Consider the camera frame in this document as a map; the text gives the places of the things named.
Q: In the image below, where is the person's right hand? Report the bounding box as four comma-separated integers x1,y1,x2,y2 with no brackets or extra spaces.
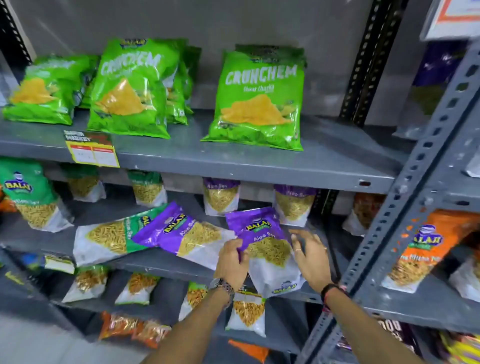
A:
288,228,337,295

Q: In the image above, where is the person's left hand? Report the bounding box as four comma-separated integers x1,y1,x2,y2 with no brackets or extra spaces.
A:
213,238,251,293

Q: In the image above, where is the grey metal shelf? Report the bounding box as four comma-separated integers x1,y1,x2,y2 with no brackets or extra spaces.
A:
0,0,415,357

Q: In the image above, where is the green Balaji Ratlami Sev packet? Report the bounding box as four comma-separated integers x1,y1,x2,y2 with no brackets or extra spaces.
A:
72,204,169,268

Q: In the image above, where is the person's right forearm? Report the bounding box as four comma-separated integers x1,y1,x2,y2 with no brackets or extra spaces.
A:
323,287,427,364

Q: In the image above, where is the person's left forearm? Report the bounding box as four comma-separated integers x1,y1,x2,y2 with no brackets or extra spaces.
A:
140,286,235,364

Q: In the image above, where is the shiny orange snack packet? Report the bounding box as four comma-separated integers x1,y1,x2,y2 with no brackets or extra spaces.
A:
98,311,140,341
131,319,172,350

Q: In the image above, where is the black red wristband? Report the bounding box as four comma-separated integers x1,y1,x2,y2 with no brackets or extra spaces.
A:
320,283,348,314

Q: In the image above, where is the plain orange packet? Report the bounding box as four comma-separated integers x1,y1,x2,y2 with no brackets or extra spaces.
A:
227,339,270,364

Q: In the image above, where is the dark purple biscuit packet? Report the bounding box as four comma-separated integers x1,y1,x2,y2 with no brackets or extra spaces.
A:
337,318,421,355

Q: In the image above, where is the grey metal side rack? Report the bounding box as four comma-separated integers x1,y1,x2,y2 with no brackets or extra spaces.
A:
318,37,480,364

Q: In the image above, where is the stack of yellow packets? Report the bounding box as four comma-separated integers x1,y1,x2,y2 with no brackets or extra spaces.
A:
438,331,480,364

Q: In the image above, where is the yellow green price label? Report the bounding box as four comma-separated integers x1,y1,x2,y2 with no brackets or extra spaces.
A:
63,130,121,169

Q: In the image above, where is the black slotted back upright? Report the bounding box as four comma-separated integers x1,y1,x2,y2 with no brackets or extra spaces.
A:
339,0,410,128
0,0,33,67

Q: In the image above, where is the white orange sign card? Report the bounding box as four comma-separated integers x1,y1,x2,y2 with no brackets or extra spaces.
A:
419,0,480,41

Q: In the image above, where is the grey slotted corner post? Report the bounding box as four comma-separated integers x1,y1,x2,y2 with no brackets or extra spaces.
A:
294,39,480,364

